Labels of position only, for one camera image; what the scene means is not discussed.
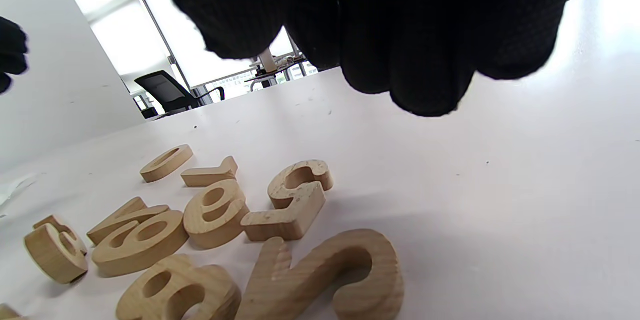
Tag person's right hand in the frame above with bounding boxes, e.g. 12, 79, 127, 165
160, 0, 581, 118

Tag person's left hand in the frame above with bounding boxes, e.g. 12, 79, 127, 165
0, 16, 29, 94

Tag white drawstring bag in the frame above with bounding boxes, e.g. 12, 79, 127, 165
0, 172, 41, 218

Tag oval ring wooden number block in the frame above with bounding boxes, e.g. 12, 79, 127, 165
140, 144, 194, 183

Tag straight hooked wooden number block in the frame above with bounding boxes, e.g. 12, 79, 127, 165
181, 156, 239, 187

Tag pile of wooden number blocks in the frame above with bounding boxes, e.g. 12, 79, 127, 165
0, 160, 334, 320

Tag curved flat-based wooden number block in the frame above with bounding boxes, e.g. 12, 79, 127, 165
235, 229, 405, 320

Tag white partition panel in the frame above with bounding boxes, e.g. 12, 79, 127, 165
0, 0, 146, 170

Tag white cylindrical device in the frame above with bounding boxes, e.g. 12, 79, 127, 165
257, 49, 277, 74

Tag white rolling cart dark top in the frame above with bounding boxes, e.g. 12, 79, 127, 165
244, 55, 321, 91

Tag black mesh office chair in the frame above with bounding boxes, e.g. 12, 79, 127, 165
134, 71, 226, 116

